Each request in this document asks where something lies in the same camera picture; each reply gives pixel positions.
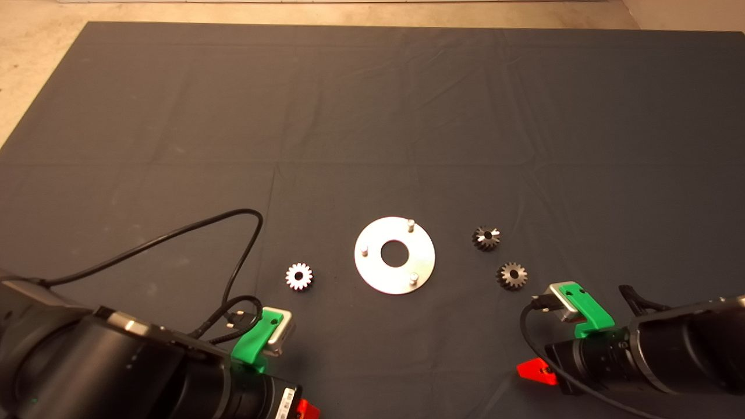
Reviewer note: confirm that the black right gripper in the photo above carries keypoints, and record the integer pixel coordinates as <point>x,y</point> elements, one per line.
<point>593,364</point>

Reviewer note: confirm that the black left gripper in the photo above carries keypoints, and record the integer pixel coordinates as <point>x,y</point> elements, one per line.
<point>262,398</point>

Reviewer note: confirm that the dark steel spur gear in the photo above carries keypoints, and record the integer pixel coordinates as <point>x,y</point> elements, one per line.
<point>505,282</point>
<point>480,243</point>

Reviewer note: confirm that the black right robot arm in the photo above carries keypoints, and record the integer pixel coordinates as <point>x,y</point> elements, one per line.
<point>692,349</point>

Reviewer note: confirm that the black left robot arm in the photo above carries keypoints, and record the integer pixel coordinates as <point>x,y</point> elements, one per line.
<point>87,372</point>

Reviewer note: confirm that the round metal carrier plate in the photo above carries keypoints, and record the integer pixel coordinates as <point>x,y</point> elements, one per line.
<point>372,273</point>

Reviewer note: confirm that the bright steel spur gear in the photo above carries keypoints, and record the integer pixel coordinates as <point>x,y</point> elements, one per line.
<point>291,280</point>

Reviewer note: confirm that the dark grey table cloth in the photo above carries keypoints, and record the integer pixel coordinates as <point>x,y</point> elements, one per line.
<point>372,116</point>

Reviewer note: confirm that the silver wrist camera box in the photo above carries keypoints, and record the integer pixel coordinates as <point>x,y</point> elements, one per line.
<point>282,334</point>
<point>561,305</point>

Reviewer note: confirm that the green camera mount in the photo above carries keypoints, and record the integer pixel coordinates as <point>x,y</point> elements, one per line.
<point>593,317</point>
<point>250,346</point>

